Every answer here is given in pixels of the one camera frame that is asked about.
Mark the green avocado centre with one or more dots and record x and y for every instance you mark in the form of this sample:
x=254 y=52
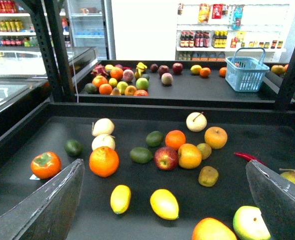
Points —
x=141 y=155

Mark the large orange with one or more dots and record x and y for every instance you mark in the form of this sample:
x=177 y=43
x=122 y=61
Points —
x=104 y=161

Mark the white pear lower left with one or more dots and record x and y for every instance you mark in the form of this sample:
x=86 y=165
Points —
x=103 y=140

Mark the golden orange apple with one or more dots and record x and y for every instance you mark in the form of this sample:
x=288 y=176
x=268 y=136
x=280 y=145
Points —
x=216 y=137

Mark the pile of assorted fruit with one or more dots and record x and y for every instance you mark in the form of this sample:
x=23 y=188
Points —
x=118 y=80

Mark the black far fruit shelf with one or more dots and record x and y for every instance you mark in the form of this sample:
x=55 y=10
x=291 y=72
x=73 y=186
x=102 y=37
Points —
x=193 y=91

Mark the yellow orange fruit centre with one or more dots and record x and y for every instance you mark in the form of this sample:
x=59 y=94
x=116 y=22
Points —
x=189 y=156

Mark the orange far by basket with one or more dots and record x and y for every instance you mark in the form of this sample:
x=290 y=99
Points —
x=222 y=72

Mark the dark green avocado left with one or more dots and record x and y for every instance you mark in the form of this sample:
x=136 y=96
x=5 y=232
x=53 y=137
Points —
x=73 y=147

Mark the olive kiwi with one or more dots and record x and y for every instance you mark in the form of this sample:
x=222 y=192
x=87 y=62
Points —
x=208 y=176
x=205 y=150

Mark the green apple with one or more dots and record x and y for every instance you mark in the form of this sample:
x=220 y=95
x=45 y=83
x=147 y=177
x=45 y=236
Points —
x=248 y=224

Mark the yellow lemon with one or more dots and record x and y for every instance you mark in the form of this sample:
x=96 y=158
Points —
x=120 y=199
x=195 y=69
x=164 y=204

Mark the olive kiwi lower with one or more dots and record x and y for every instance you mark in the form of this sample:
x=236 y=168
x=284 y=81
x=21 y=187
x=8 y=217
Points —
x=208 y=176

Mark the dark red apple far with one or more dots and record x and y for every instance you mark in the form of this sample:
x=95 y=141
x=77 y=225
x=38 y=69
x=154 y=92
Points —
x=177 y=68

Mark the glass top freezer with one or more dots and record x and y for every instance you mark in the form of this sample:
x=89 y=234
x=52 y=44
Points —
x=22 y=67

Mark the small blue shopping basket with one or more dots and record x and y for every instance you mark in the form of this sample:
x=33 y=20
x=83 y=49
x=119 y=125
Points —
x=245 y=73

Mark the black fruit shelf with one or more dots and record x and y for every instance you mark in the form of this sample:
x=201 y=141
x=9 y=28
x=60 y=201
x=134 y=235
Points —
x=193 y=91
x=265 y=134

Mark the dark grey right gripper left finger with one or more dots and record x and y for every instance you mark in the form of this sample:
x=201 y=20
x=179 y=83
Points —
x=47 y=213

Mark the left drinks shelf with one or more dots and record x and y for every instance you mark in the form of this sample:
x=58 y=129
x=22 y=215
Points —
x=16 y=27

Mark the orange tangerine far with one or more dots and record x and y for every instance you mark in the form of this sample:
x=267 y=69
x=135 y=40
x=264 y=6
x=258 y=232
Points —
x=205 y=72

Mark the red yellow mango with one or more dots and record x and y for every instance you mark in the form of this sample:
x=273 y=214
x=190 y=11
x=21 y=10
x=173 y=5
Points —
x=212 y=229

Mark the orange persimmon green calyx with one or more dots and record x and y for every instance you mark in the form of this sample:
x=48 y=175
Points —
x=46 y=165

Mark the black near fruit shelf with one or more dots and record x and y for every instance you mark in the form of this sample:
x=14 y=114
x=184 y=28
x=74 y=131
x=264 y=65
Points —
x=265 y=134

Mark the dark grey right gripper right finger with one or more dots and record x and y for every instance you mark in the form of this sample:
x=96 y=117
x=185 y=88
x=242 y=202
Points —
x=275 y=197

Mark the white pear upper left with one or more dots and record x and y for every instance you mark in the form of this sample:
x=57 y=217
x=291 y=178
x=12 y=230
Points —
x=102 y=126

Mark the red chili pepper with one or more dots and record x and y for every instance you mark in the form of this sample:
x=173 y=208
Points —
x=247 y=157

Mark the glass door fridge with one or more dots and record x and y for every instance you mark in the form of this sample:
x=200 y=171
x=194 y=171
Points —
x=88 y=25

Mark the green lime upper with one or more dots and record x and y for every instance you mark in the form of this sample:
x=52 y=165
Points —
x=154 y=138

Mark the olive kiwi upper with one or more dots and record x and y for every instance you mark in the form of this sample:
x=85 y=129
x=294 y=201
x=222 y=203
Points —
x=205 y=150

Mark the black shelf upright left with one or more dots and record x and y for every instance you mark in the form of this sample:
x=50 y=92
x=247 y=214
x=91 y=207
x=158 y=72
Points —
x=46 y=19

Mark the pink peach far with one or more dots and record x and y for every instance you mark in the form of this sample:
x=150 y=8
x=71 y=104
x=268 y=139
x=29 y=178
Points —
x=167 y=79

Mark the white wall shelf with bottles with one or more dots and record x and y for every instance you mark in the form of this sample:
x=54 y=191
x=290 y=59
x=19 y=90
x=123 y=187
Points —
x=215 y=29

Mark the white pear with stem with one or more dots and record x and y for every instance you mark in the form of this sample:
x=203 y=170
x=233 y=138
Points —
x=196 y=121

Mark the small orange tangerine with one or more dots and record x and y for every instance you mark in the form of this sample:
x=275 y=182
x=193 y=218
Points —
x=175 y=139

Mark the fruit at far right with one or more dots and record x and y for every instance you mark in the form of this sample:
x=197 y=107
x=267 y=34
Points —
x=279 y=69

